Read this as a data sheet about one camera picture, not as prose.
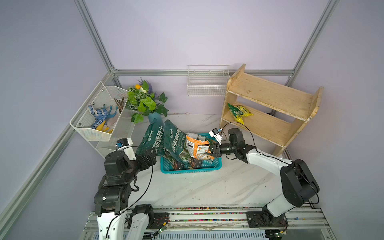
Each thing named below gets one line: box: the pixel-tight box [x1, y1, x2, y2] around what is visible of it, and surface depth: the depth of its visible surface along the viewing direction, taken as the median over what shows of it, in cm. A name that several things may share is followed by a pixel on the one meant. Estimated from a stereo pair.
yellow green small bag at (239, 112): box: [227, 102, 254, 125], surface depth 88 cm
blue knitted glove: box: [88, 104, 119, 130], surface depth 73 cm
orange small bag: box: [185, 135, 215, 160], surface depth 73 cm
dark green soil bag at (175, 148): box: [164, 119, 203, 170], surface depth 81 cm
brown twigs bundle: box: [114, 97, 125, 114], surface depth 84 cm
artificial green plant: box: [126, 78, 169, 124], surface depth 85 cm
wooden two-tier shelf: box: [219, 63, 324, 157], surface depth 78 cm
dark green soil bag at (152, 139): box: [135, 118, 166, 157], surface depth 79 cm
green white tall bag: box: [186, 132, 206, 142], surface depth 88 cm
